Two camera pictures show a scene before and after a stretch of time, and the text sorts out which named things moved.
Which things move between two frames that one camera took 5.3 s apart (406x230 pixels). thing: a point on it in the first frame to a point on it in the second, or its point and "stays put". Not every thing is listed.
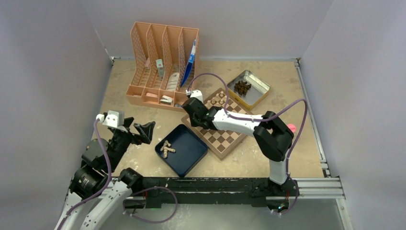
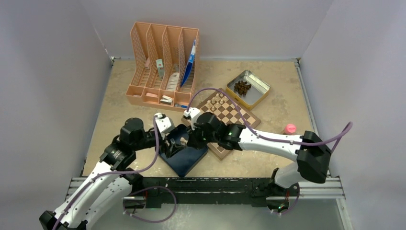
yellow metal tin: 248,89 stays put
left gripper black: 144,131 to 173,145
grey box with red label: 161,69 stays put
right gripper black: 194,123 to 194,140
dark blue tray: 189,150 stays put
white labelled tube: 173,81 stays put
